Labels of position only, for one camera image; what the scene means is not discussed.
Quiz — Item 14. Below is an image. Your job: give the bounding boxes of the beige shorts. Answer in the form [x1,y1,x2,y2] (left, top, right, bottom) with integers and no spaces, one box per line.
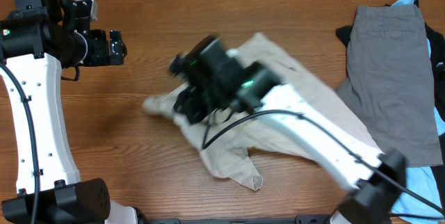
[143,33,377,191]

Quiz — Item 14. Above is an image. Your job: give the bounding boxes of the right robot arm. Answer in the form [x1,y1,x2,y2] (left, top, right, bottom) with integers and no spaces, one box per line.
[170,35,406,223]

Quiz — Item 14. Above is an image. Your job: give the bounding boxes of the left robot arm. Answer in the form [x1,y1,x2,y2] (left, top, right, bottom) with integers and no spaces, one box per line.
[1,0,145,224]

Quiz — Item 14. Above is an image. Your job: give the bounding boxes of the grey shorts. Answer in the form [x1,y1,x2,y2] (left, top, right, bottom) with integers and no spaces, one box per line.
[337,5,443,167]

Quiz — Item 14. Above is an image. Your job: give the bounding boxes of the light blue garment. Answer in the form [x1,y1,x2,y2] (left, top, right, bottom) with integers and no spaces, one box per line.
[389,0,445,224]

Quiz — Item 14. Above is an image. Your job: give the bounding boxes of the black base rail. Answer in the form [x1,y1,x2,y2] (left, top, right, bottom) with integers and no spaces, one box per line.
[140,214,330,224]

